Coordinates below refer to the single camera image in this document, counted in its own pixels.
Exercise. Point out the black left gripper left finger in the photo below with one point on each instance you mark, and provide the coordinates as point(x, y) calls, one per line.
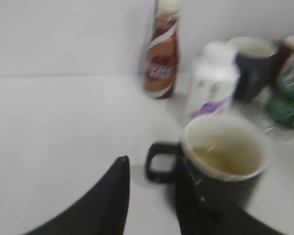
point(101, 211)

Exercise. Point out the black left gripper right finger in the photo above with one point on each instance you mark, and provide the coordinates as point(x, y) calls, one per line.
point(207, 206)

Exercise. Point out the black mug white inside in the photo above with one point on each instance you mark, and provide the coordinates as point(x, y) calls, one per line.
point(223, 157)

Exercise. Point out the dark blue mug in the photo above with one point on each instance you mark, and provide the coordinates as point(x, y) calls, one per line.
point(255, 59)

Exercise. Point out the dark red mug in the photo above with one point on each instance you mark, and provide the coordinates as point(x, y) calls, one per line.
point(286, 48)

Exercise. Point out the white purple yogurt bottle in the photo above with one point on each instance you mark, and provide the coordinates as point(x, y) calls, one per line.
point(215, 76)

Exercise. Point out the clear bottle green label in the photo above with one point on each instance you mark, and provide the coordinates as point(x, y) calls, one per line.
point(279, 108)

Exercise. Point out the brown red drink bottle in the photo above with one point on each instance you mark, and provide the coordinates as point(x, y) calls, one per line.
point(163, 50)

